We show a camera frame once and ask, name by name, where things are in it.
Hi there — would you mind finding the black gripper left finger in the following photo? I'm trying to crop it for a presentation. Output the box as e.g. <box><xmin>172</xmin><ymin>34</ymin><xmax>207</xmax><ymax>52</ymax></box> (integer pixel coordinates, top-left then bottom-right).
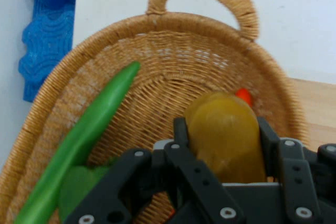
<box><xmin>64</xmin><ymin>117</ymin><xmax>246</xmax><ymax>224</ymax></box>

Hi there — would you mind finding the long green toy bean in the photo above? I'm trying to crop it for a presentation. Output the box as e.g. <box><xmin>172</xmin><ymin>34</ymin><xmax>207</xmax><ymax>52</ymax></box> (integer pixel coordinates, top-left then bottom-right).
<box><xmin>13</xmin><ymin>61</ymin><xmax>141</xmax><ymax>224</ymax></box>

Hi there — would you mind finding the blue wavy foam sponge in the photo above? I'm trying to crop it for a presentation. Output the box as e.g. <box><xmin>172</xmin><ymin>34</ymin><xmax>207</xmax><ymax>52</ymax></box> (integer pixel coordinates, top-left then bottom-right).
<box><xmin>18</xmin><ymin>0</ymin><xmax>79</xmax><ymax>103</ymax></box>

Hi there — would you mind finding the light green toy vegetable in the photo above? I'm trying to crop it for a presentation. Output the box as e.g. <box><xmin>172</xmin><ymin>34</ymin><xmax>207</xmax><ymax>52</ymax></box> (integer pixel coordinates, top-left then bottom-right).
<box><xmin>57</xmin><ymin>157</ymin><xmax>119</xmax><ymax>222</ymax></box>

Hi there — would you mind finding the yellow toy vegetable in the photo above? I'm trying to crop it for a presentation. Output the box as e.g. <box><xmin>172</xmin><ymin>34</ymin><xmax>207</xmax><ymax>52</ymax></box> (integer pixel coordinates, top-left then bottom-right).
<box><xmin>183</xmin><ymin>92</ymin><xmax>268</xmax><ymax>184</ymax></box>

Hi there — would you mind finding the woven wicker basket with handle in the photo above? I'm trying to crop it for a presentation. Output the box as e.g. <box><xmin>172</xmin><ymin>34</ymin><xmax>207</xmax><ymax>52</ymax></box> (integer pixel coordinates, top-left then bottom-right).
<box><xmin>0</xmin><ymin>0</ymin><xmax>311</xmax><ymax>224</ymax></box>

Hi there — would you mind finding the orange toy carrot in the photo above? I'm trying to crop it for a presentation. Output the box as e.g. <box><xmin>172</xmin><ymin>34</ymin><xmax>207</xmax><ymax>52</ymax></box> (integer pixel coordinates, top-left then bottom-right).
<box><xmin>235</xmin><ymin>88</ymin><xmax>254</xmax><ymax>108</ymax></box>

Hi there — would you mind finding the light wooden board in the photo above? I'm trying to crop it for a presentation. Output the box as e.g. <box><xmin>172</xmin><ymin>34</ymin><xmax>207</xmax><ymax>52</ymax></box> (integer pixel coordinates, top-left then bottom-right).
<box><xmin>286</xmin><ymin>77</ymin><xmax>336</xmax><ymax>151</ymax></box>

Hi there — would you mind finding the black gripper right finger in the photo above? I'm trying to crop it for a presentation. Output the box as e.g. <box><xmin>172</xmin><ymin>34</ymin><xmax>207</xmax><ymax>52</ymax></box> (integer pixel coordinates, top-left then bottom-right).
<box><xmin>257</xmin><ymin>116</ymin><xmax>336</xmax><ymax>224</ymax></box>

